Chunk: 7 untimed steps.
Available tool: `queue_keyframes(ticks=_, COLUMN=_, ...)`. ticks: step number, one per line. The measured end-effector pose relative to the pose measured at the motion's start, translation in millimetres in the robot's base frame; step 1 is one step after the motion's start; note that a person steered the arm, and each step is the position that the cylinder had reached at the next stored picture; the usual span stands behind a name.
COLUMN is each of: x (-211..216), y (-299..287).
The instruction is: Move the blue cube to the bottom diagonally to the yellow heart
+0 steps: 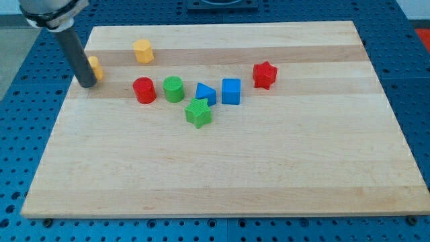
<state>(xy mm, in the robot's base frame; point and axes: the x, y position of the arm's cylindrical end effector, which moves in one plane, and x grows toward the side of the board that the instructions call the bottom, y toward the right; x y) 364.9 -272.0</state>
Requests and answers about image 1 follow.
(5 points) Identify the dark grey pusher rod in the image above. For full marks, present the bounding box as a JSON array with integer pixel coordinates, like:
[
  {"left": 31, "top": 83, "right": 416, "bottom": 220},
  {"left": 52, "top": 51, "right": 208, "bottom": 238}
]
[{"left": 54, "top": 26, "right": 97, "bottom": 88}]

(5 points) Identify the yellow heart block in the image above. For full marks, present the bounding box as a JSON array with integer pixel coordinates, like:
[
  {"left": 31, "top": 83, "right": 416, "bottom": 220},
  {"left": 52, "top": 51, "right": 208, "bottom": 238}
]
[{"left": 88, "top": 56, "right": 103, "bottom": 81}]

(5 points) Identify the blue cube block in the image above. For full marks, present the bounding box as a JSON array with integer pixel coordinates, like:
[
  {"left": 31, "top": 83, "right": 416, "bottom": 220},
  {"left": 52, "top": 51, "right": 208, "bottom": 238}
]
[{"left": 222, "top": 79, "right": 241, "bottom": 105}]

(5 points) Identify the yellow hexagon block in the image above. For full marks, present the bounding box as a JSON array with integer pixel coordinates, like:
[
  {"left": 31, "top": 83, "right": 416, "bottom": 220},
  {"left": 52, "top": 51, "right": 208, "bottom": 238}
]
[{"left": 132, "top": 39, "right": 154, "bottom": 64}]

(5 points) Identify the red cylinder block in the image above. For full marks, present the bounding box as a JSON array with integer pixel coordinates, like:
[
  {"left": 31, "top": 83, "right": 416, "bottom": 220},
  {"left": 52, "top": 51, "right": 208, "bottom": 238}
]
[{"left": 132, "top": 77, "right": 157, "bottom": 104}]

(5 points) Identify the green cylinder block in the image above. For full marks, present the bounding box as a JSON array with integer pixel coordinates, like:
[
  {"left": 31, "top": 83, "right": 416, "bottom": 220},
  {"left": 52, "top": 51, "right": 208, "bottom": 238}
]
[{"left": 163, "top": 76, "right": 185, "bottom": 103}]

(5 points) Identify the blue triangle block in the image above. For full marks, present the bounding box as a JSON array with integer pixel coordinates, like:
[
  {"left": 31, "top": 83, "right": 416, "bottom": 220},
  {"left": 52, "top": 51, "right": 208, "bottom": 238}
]
[{"left": 195, "top": 83, "right": 216, "bottom": 106}]

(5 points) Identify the green star block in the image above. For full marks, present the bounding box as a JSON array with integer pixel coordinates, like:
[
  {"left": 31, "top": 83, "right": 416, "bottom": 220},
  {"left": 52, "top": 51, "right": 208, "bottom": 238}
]
[{"left": 184, "top": 98, "right": 212, "bottom": 129}]

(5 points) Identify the red star block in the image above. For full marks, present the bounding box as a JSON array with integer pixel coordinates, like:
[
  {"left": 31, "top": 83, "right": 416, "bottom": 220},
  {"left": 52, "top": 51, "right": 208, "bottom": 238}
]
[{"left": 253, "top": 61, "right": 278, "bottom": 90}]

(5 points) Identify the wooden board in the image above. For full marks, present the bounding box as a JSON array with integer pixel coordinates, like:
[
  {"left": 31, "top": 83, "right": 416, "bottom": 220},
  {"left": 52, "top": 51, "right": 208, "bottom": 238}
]
[{"left": 21, "top": 21, "right": 429, "bottom": 219}]

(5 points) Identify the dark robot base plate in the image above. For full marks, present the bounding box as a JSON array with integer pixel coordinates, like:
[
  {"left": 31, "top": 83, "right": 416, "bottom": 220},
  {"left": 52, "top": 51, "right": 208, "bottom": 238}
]
[{"left": 185, "top": 0, "right": 259, "bottom": 11}]

